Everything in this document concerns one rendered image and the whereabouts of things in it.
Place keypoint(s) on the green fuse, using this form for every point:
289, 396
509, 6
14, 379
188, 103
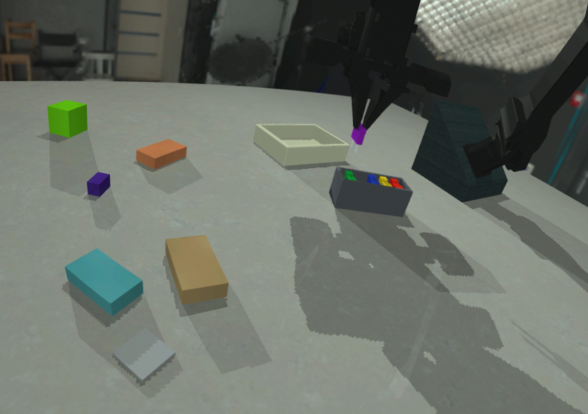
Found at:
349, 175

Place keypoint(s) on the violet fuse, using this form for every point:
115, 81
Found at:
358, 136

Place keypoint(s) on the orange rectangular block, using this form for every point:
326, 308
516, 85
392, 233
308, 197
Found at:
159, 154

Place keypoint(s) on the tan rectangular block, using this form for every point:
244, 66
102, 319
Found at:
196, 271

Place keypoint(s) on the teal rectangular block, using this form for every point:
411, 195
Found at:
104, 281

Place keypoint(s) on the beige open tray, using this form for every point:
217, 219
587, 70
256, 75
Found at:
299, 144

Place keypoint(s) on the violet block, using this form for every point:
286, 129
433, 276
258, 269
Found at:
98, 184

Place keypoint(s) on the green cube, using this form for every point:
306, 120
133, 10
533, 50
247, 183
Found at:
67, 118

